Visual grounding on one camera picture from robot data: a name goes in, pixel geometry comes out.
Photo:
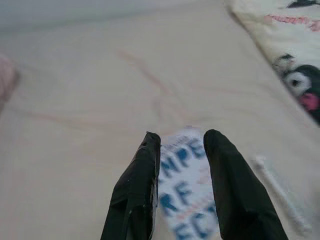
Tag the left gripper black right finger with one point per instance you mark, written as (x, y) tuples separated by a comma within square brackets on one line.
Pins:
[(237, 195)]

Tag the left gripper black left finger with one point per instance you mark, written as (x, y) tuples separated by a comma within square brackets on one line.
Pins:
[(135, 195)]

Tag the white book with blue letters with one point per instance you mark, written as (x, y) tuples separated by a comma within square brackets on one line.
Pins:
[(182, 185)]

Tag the cream quilt with cartoon print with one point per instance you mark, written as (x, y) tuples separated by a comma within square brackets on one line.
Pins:
[(287, 45)]

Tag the mattress with cream sheet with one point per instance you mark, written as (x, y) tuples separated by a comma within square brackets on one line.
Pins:
[(87, 112)]

